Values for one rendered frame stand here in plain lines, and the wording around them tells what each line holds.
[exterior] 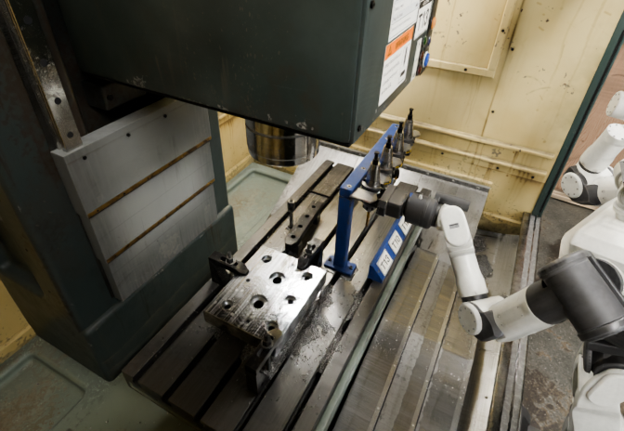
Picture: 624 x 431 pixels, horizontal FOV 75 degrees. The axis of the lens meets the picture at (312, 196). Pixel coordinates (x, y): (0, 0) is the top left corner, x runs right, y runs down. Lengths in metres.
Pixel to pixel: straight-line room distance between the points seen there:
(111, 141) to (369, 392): 0.97
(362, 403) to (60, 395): 0.96
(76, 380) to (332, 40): 1.35
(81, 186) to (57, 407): 0.80
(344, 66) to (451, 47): 1.16
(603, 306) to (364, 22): 0.64
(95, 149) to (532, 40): 1.44
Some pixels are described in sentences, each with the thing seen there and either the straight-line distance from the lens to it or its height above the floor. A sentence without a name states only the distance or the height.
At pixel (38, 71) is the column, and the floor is 1.60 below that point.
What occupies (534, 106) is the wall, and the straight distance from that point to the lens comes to 1.78.
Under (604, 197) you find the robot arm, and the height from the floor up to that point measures 1.24.
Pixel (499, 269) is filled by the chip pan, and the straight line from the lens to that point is 1.88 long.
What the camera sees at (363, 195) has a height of 1.22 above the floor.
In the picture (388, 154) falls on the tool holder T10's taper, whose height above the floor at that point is 1.27.
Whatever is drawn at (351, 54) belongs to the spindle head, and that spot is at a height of 1.71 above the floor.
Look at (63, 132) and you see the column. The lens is 1.05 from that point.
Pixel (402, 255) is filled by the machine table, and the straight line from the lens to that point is 1.49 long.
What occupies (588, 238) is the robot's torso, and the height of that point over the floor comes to 1.34.
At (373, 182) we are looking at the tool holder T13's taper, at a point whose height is 1.24.
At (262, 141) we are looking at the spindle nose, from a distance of 0.82.
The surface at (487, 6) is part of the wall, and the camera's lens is 1.70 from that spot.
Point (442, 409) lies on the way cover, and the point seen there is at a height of 0.72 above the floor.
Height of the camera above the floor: 1.89
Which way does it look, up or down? 37 degrees down
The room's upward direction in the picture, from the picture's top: 2 degrees clockwise
